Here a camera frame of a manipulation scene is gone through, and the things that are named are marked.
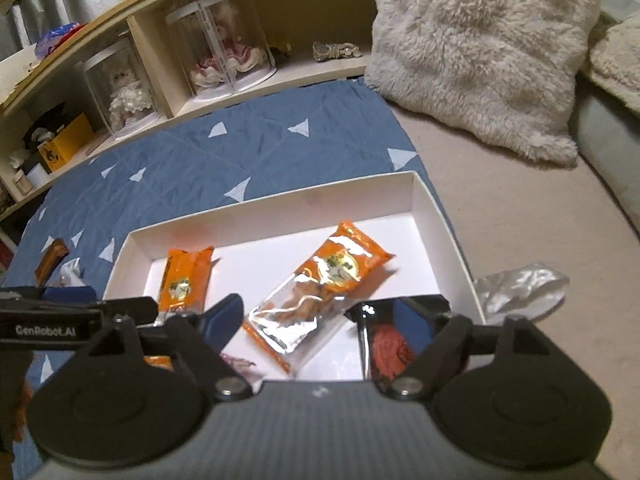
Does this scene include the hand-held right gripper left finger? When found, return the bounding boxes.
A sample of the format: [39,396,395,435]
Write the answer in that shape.
[75,294,253,402]

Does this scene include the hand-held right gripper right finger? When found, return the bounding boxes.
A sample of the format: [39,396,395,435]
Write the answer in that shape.
[390,312,568,402]

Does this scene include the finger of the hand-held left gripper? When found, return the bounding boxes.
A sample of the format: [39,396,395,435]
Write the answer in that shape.
[97,296,161,330]
[0,285,98,307]

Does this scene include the black snack packet red circle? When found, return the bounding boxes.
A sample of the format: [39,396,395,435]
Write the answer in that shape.
[345,295,451,392]

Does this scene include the orange snack packet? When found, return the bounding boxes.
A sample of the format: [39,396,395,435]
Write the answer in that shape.
[242,220,395,375]
[144,246,217,372]

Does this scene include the white cardboard box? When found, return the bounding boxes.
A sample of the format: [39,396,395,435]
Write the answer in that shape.
[102,170,488,383]

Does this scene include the clear snack wrapper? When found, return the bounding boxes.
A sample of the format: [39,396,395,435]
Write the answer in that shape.
[52,258,84,289]

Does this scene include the brown snack bar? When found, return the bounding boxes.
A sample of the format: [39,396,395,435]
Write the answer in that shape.
[34,238,69,284]

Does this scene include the white plastic wrapper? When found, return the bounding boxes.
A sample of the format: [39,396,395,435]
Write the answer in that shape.
[472,260,571,329]

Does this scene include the yellow box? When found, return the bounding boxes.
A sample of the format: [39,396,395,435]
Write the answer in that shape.
[37,112,96,173]

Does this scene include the beige bed sheet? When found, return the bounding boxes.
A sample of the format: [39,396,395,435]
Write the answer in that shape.
[370,85,640,480]

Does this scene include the blue blanket white triangles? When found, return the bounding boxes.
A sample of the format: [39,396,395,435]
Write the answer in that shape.
[0,77,422,480]

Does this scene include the black bag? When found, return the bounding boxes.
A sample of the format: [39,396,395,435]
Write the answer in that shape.
[22,102,69,147]

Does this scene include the clear doll display dome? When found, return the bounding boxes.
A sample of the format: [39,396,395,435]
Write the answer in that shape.
[165,0,278,99]
[82,42,162,142]

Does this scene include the blue red plastic bag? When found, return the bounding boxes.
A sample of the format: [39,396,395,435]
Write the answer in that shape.
[34,22,89,59]

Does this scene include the grey green cushion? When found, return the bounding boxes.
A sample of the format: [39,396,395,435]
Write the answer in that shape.
[570,92,640,233]

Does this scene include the small grey ornament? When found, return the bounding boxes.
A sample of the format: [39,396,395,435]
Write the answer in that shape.
[312,41,362,64]

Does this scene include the wooden shelf unit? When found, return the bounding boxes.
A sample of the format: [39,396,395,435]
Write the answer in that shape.
[0,0,377,222]

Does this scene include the fluffy white pillow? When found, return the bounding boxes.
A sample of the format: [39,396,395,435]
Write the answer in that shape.
[364,0,608,167]

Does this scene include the light fluffy blanket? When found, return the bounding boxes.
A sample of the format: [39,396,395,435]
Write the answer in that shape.
[580,10,640,117]

